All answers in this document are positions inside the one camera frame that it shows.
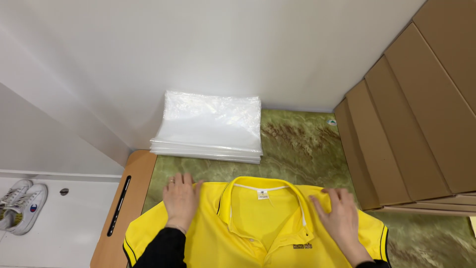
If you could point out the person's left hand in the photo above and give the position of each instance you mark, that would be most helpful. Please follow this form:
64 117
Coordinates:
181 204

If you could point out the person's right hand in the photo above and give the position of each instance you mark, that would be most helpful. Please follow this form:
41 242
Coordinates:
342 223

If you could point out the yellow polo shirt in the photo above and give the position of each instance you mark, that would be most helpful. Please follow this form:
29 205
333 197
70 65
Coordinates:
256 230

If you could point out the stack of clear plastic bags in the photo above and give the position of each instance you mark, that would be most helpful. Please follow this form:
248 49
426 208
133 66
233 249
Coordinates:
210 126

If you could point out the green marble table mat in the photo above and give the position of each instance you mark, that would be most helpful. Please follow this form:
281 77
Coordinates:
297 145

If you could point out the small round mat sticker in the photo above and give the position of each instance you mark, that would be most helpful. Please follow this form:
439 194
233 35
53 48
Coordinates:
331 122

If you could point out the round metal floor fitting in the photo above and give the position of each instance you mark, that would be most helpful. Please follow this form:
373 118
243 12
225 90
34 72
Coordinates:
64 191

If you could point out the stack of flat cardboard cartons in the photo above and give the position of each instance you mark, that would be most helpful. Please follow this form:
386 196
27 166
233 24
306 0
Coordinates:
416 123

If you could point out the pale yellow sheet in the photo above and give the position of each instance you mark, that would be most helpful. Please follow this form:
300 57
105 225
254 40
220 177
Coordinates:
473 227

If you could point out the white sneaker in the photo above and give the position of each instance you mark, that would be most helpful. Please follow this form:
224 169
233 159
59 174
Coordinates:
31 210
13 203

